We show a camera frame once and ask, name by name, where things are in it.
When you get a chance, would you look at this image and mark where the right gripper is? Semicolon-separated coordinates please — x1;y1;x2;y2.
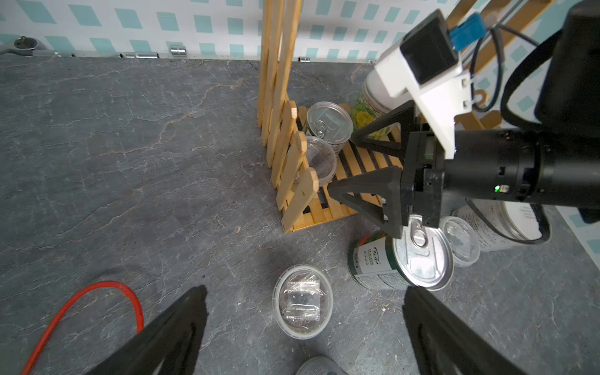
328;100;455;238

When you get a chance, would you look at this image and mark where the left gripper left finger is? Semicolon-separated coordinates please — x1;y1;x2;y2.
89;285;209;374

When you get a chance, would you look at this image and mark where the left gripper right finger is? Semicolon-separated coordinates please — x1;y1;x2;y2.
402;286;523;374

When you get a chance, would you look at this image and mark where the green yellow white-lid can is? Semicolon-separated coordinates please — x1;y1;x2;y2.
350;70;413;131

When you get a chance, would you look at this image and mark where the small clear-lid cup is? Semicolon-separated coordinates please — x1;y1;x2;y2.
306;136;337;187

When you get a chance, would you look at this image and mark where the silver pull-tab can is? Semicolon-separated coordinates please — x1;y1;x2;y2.
306;102;353;154

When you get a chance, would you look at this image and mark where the tall green seed can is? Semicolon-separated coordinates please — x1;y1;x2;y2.
348;215;455;291

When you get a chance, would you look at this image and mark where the wooden two-tier shelf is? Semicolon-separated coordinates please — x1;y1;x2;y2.
257;1;554;234

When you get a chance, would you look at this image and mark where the white-lid white can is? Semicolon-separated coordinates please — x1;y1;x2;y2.
452;200;551;253

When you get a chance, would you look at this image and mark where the small clear-lid jar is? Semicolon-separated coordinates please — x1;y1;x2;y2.
273;264;334;341

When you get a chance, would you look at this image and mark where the purple label pull-tab can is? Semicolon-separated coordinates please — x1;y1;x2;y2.
295;356;348;375

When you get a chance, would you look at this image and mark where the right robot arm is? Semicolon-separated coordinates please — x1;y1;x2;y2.
329;1;599;238

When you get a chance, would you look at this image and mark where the red cable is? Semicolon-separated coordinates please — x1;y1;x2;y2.
20;280;145;375

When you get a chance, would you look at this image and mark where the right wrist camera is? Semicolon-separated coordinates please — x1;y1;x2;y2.
374;10;487;159

